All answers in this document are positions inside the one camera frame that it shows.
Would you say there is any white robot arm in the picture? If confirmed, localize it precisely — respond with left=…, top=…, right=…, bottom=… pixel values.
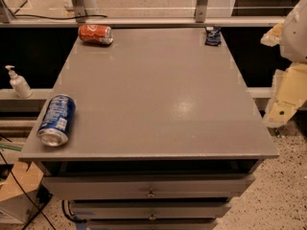
left=261, top=0, right=307, bottom=127

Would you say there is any blue rxbar blueberry wrapper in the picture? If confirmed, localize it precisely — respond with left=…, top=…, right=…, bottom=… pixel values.
left=205, top=27, right=222, bottom=47

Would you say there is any metal frame rail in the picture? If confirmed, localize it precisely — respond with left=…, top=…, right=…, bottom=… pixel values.
left=0, top=16, right=285, bottom=28

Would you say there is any orange soda can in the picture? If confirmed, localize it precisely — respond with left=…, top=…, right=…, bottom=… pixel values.
left=78, top=24, right=113, bottom=45

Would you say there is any cardboard box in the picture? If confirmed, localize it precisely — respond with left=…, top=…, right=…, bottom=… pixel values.
left=0, top=162, right=43, bottom=224

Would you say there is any white pump bottle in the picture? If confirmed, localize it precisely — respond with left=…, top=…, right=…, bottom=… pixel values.
left=6, top=65, right=33, bottom=99

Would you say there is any black cable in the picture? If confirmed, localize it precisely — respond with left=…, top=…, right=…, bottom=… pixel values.
left=12, top=13, right=108, bottom=21

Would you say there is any grey drawer cabinet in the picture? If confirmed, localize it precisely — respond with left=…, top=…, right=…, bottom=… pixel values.
left=21, top=29, right=277, bottom=230

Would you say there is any blue pepsi can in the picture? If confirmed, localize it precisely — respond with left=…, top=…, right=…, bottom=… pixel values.
left=36, top=94, right=76, bottom=147

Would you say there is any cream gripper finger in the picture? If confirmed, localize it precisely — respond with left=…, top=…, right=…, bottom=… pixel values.
left=263, top=63, right=307, bottom=127
left=260, top=23, right=283, bottom=47

